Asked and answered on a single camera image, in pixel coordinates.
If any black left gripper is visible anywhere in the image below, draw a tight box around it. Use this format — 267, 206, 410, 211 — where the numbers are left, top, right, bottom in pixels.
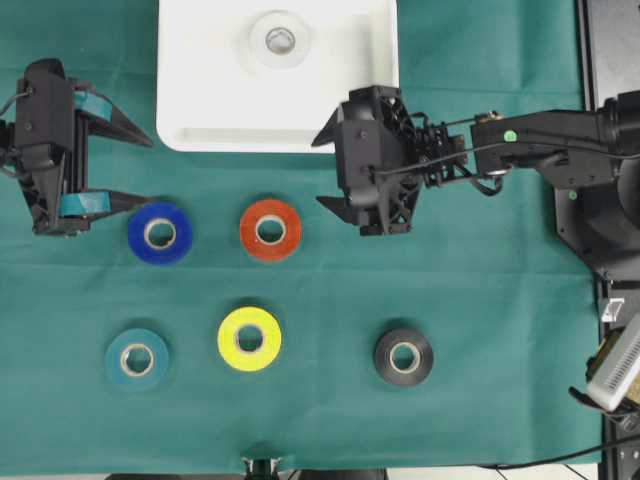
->
12, 58, 153, 236

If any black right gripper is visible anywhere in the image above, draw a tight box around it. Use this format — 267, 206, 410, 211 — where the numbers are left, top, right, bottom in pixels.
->
311, 86, 467, 236

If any blue tape roll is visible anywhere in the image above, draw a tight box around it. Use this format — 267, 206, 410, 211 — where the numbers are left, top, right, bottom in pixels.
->
127, 202, 193, 265

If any white tape roll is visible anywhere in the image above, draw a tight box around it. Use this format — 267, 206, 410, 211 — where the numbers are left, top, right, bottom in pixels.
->
248, 10, 312, 70

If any yellow tape roll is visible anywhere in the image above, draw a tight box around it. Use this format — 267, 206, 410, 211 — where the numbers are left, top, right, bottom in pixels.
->
217, 306, 282, 372

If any black tape roll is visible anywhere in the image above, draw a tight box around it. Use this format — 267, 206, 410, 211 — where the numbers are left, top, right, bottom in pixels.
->
373, 328, 435, 387

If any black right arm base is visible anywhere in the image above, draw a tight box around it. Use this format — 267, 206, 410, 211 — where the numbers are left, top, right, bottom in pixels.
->
554, 160, 639, 282

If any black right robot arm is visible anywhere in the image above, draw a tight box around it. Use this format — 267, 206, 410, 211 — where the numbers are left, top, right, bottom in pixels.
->
312, 85, 639, 236

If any red tape roll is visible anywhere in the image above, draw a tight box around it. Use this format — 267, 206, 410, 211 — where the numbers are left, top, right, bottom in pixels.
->
239, 198, 302, 262

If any white plastic case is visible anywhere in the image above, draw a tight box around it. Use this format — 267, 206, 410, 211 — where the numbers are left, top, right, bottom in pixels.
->
156, 1, 399, 153

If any teal green tape roll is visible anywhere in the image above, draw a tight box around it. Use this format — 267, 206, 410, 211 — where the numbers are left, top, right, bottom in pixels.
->
104, 328, 170, 392

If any white perforated box device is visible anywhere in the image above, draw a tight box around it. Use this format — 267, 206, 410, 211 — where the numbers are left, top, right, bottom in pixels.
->
587, 314, 639, 412

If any black camera stand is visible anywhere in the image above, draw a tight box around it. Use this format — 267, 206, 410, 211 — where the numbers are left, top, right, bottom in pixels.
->
242, 457, 282, 480

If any black cable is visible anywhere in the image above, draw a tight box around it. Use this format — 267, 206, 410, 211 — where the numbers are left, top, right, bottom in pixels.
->
479, 432, 640, 471

